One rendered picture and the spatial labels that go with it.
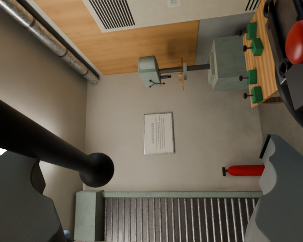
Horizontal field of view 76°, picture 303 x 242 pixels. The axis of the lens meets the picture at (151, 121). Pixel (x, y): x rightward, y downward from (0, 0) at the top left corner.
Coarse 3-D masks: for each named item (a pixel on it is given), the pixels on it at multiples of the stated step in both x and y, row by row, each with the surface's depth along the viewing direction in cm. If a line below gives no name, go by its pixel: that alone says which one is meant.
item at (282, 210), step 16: (272, 144) 10; (288, 144) 10; (272, 160) 9; (288, 160) 9; (272, 176) 8; (288, 176) 8; (272, 192) 7; (288, 192) 7; (256, 208) 7; (272, 208) 7; (288, 208) 7; (256, 224) 6; (272, 224) 6; (288, 224) 6; (256, 240) 6; (272, 240) 6; (288, 240) 6
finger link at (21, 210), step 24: (0, 168) 8; (24, 168) 8; (0, 192) 7; (24, 192) 7; (0, 216) 6; (24, 216) 6; (48, 216) 6; (0, 240) 6; (24, 240) 6; (48, 240) 6
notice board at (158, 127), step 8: (168, 112) 304; (144, 120) 308; (152, 120) 305; (160, 120) 303; (168, 120) 301; (144, 128) 305; (152, 128) 303; (160, 128) 301; (168, 128) 299; (144, 136) 302; (152, 136) 300; (160, 136) 298; (168, 136) 296; (144, 144) 300; (152, 144) 298; (160, 144) 296; (168, 144) 294; (144, 152) 297; (152, 152) 295; (160, 152) 293; (168, 152) 291
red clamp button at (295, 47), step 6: (294, 24) 14; (300, 24) 13; (294, 30) 14; (300, 30) 13; (288, 36) 15; (294, 36) 14; (300, 36) 13; (288, 42) 15; (294, 42) 14; (300, 42) 13; (288, 48) 15; (294, 48) 14; (300, 48) 13; (288, 54) 15; (294, 54) 14; (300, 54) 13; (294, 60) 14; (300, 60) 14
